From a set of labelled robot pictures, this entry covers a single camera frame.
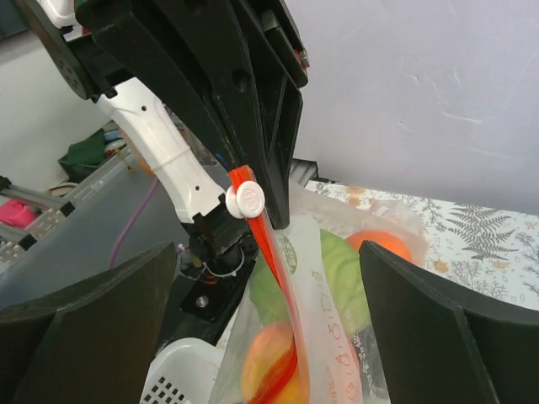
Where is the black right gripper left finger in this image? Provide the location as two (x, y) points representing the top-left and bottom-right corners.
(1, 243), (176, 403)

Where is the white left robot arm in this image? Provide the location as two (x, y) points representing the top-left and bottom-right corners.
(19, 1), (309, 268)

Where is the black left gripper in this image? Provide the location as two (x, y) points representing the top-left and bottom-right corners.
(75, 0), (308, 230)

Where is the aluminium frame rail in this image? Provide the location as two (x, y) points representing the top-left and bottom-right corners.
(1, 156), (127, 265)

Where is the clear zip top bag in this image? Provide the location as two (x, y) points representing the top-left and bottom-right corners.
(210, 167), (426, 403)

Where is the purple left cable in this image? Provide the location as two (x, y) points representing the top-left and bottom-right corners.
(109, 178), (159, 270)

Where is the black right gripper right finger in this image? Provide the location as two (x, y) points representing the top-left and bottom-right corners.
(359, 242), (538, 403)

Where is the fake peach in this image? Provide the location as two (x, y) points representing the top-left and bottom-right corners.
(240, 321), (308, 403)

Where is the fake orange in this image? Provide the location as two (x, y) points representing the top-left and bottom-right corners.
(346, 230), (412, 262)

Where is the white plastic basket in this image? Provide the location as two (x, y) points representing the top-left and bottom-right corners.
(140, 338), (224, 404)

